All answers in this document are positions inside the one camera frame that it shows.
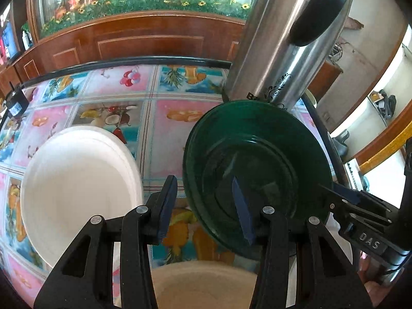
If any green plastic bowl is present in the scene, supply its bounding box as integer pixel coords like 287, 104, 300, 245
183, 100, 332, 260

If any black small motor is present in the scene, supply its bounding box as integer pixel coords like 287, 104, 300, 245
5, 82, 29, 118

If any wooden cabinet with glass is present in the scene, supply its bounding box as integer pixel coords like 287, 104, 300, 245
1, 2, 244, 96

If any blue water jug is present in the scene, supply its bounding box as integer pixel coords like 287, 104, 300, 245
2, 22, 18, 59

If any white wall shelf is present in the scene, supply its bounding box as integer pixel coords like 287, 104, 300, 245
332, 27, 411, 165

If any steel thermos jug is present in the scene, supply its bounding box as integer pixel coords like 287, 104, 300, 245
222, 0, 353, 110

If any floral plastic tablecloth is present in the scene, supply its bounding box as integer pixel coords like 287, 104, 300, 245
0, 61, 349, 309

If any right hand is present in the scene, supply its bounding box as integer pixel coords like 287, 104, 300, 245
357, 252, 393, 308

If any cream plastic bowl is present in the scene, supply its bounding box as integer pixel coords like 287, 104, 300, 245
151, 261, 257, 308

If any white spray bottle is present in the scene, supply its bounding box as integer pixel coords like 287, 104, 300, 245
21, 22, 33, 50

